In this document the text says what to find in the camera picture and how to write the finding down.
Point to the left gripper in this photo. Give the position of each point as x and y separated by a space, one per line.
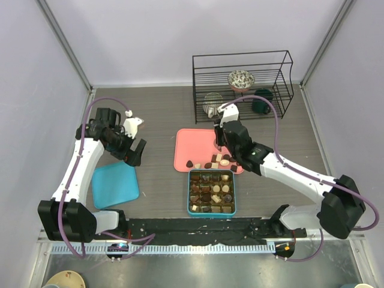
129 156

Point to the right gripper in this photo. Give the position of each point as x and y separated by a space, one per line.
218 130

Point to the stainless steel tongs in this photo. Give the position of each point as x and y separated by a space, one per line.
217 145

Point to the blue tin lid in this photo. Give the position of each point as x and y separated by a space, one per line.
114 184

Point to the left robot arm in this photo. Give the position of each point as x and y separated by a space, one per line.
65 216

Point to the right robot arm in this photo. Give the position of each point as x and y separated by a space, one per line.
337 207

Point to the gold plastic chocolate insert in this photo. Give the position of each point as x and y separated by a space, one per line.
211 192

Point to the blue chocolate tin box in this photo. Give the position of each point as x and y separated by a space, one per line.
211 193

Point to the pink tray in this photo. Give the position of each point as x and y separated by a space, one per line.
194 149

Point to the striped ceramic cup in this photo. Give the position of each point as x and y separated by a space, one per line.
211 102

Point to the dark green mug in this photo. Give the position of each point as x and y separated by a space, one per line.
259 106

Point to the patterned ceramic bowl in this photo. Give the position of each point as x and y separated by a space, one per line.
240 80

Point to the beige plate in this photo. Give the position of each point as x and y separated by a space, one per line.
66 279

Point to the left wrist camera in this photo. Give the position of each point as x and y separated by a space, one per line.
131 124

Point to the black wire rack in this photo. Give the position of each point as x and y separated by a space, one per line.
260 81

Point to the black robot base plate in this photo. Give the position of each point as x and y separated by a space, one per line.
205 231

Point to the white cable duct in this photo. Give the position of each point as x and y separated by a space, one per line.
115 248

